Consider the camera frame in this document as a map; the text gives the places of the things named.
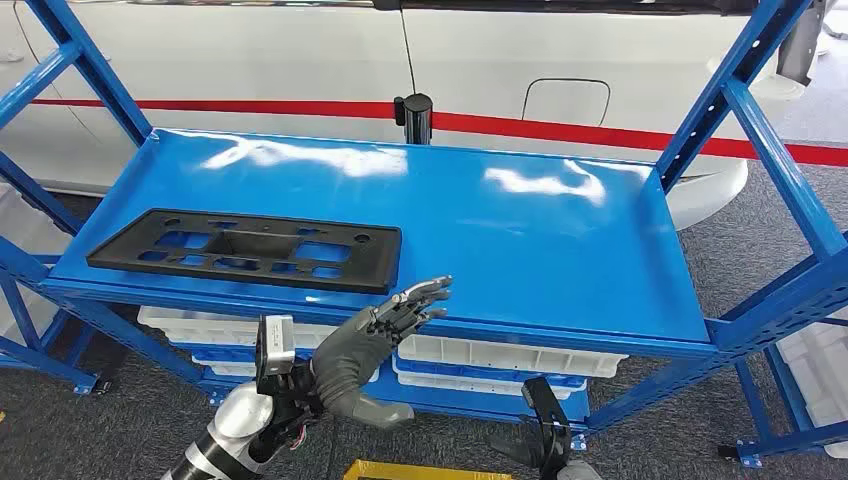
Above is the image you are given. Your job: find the white plastic storage bin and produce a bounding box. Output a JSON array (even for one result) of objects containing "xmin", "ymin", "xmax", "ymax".
[
  {"xmin": 395, "ymin": 333, "xmax": 629, "ymax": 380},
  {"xmin": 192, "ymin": 360, "xmax": 260, "ymax": 379},
  {"xmin": 775, "ymin": 321, "xmax": 848, "ymax": 399},
  {"xmin": 0, "ymin": 188, "xmax": 74, "ymax": 339},
  {"xmin": 801, "ymin": 390, "xmax": 848, "ymax": 460},
  {"xmin": 396, "ymin": 370, "xmax": 572, "ymax": 402},
  {"xmin": 137, "ymin": 305, "xmax": 340, "ymax": 350}
]

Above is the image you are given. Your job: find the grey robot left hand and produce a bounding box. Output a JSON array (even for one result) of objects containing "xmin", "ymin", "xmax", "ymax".
[{"xmin": 309, "ymin": 275, "xmax": 454, "ymax": 431}]

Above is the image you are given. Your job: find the white car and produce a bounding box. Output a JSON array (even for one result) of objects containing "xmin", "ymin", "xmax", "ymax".
[{"xmin": 0, "ymin": 0, "xmax": 829, "ymax": 233}]

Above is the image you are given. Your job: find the black plastic plate holder part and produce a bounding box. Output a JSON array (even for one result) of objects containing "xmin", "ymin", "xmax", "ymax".
[{"xmin": 86, "ymin": 208, "xmax": 403, "ymax": 296}]

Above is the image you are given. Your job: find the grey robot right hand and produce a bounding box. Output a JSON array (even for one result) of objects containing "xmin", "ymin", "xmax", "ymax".
[{"xmin": 488, "ymin": 433, "xmax": 546, "ymax": 470}]

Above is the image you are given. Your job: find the red barrier belt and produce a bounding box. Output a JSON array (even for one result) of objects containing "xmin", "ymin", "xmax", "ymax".
[{"xmin": 29, "ymin": 99, "xmax": 848, "ymax": 168}]

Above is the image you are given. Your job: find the blue metal shelf rack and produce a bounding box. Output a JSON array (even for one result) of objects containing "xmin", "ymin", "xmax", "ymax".
[
  {"xmin": 0, "ymin": 254, "xmax": 101, "ymax": 397},
  {"xmin": 0, "ymin": 0, "xmax": 848, "ymax": 453},
  {"xmin": 718, "ymin": 311, "xmax": 848, "ymax": 470}
]

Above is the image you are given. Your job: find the black stanchion post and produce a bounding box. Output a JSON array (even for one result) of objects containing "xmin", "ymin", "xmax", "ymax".
[{"xmin": 393, "ymin": 92, "xmax": 435, "ymax": 146}]

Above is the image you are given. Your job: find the yellow floor tape square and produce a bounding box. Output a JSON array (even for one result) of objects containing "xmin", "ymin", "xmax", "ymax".
[{"xmin": 342, "ymin": 458, "xmax": 515, "ymax": 480}]

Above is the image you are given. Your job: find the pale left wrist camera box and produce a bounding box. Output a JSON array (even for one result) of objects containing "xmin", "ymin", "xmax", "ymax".
[{"xmin": 254, "ymin": 314, "xmax": 297, "ymax": 379}]

